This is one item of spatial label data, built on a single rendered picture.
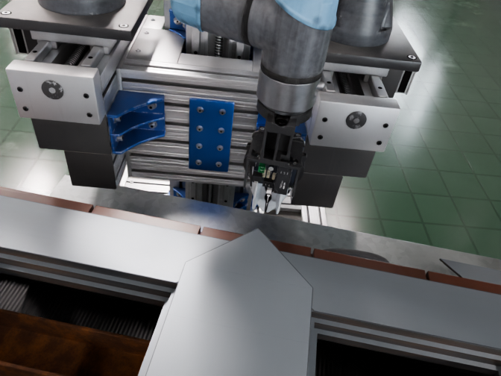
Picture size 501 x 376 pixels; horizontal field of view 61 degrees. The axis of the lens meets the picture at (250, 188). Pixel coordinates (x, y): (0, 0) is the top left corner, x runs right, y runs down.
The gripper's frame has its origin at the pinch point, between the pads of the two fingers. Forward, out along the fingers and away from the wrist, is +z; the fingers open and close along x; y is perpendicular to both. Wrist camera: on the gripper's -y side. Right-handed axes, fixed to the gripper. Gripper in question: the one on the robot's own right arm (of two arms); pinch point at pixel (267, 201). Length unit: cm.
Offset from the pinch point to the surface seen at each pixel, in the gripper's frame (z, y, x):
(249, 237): 0.5, 7.8, -1.6
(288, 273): 0.5, 12.9, 4.9
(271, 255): 0.5, 10.4, 2.1
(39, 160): 86, -89, -109
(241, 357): 0.6, 26.3, 0.6
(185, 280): 0.5, 17.4, -8.7
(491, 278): 14.2, -6.1, 44.3
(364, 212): 86, -96, 44
